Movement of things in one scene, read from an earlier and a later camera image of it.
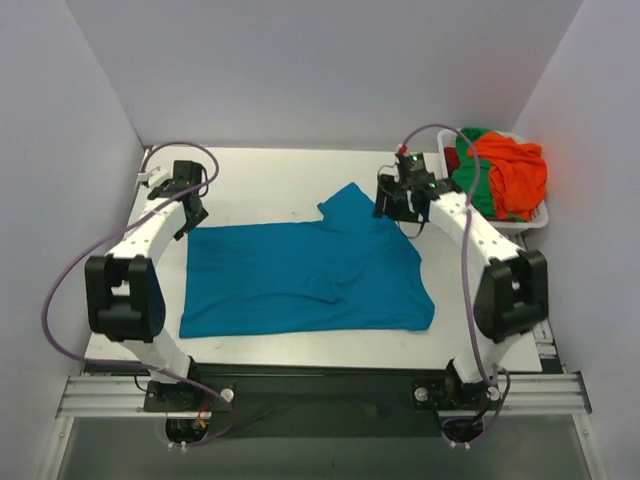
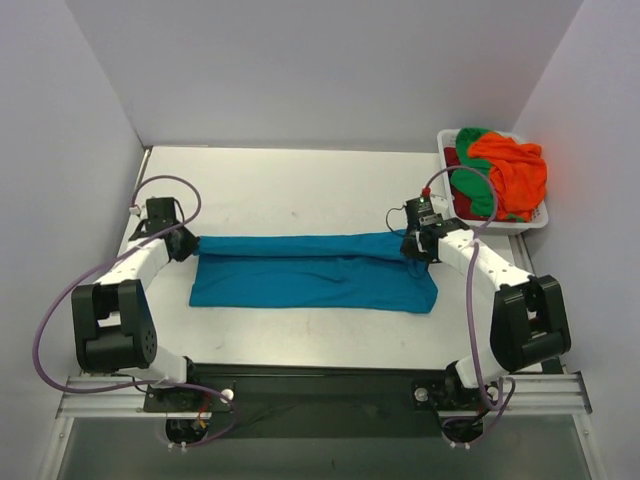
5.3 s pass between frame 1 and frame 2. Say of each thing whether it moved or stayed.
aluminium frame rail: stayed
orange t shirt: stayed
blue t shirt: moved
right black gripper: moved
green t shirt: stayed
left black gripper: moved
